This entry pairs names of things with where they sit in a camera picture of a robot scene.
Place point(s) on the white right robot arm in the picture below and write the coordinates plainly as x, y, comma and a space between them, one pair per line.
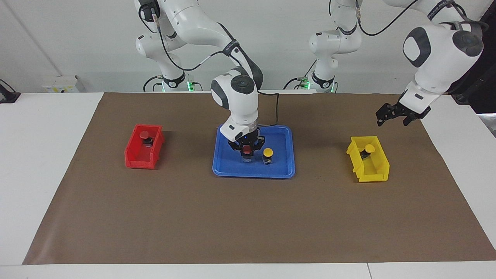
240, 100

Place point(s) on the black equipment stand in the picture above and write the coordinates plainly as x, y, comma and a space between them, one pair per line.
484, 97

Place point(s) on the red push button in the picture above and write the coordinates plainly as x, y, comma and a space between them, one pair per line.
144, 135
248, 150

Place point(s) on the yellow plastic bin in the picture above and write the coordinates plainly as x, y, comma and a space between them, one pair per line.
358, 164

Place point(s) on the brown paper mat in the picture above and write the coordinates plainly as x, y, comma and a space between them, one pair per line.
248, 217

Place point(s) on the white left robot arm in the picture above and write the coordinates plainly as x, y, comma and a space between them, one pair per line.
438, 58

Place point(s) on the blue plastic tray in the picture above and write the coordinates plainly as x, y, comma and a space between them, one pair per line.
252, 170

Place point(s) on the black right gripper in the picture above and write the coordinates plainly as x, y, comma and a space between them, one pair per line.
248, 140

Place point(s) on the black clamp mount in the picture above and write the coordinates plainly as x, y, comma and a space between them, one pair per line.
7, 96

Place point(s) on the red plastic bin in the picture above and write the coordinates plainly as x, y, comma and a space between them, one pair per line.
133, 161

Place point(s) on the yellow push button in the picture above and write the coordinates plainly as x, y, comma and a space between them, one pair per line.
369, 148
268, 152

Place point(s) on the white wall outlet box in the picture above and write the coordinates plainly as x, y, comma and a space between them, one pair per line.
62, 83

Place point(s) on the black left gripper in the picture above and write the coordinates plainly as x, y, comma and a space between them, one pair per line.
405, 111

